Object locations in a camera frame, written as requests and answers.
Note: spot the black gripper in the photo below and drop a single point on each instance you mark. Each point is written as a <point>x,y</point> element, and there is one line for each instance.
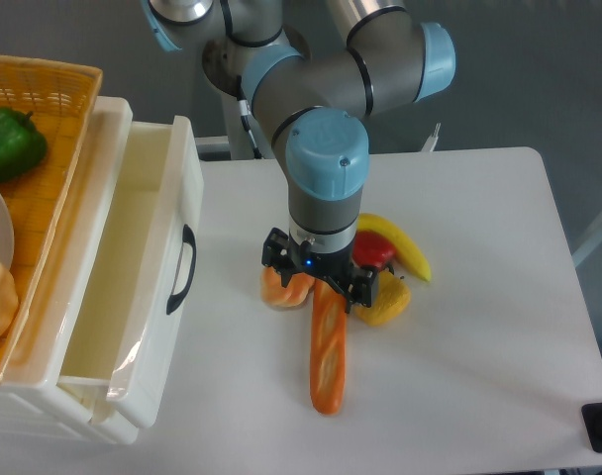
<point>324,257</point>

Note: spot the long orange baguette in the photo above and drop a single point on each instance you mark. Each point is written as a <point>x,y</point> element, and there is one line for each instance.
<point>328,349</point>

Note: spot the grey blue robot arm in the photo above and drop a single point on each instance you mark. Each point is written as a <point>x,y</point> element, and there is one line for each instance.
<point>308,113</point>

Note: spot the round orange bread roll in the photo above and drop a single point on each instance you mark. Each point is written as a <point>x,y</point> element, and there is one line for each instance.
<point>274,294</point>

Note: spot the red bell pepper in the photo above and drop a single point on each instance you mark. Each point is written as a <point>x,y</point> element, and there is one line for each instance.
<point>372,249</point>

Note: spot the yellow bell pepper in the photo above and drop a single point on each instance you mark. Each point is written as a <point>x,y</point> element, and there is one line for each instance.
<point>393,297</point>

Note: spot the yellow banana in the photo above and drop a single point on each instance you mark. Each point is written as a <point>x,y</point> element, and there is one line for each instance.
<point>408,254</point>

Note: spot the white plastic drawer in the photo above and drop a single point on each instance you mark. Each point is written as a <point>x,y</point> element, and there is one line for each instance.
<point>123,338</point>

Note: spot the white plastic drawer cabinet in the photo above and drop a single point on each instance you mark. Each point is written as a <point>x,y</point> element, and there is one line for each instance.
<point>31,400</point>

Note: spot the orange woven basket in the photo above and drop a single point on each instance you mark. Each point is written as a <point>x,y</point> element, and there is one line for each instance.
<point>61,98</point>

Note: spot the green bell pepper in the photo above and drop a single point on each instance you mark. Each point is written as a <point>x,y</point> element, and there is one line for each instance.
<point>22,145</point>

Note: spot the black drawer handle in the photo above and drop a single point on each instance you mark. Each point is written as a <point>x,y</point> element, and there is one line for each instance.
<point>184,271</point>

